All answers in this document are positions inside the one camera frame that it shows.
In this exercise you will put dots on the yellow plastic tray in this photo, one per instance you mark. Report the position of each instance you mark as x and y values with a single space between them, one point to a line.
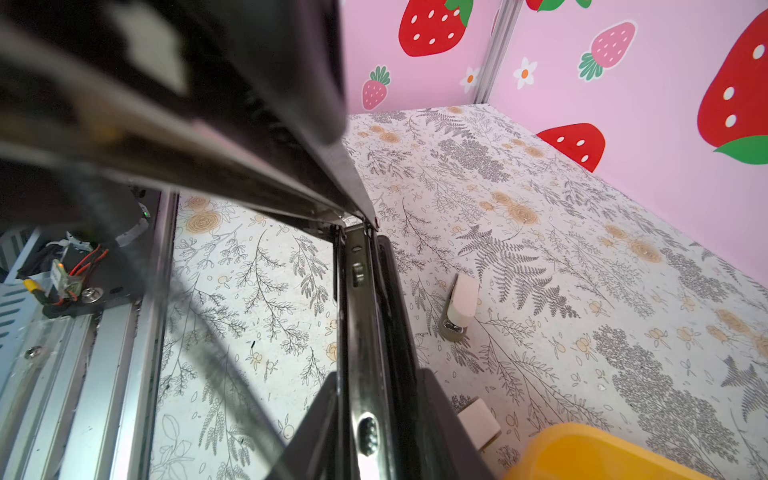
576 451

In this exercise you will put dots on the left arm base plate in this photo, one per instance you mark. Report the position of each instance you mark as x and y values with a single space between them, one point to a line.
80 271

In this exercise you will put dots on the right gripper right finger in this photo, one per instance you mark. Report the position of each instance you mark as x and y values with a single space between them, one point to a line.
445 448

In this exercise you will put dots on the aluminium front rail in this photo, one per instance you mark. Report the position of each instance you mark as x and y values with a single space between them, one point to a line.
78 392

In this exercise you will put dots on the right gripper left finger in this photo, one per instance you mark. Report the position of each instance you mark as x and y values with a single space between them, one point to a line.
310 454

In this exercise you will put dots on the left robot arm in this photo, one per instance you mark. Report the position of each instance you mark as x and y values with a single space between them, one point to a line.
86 88

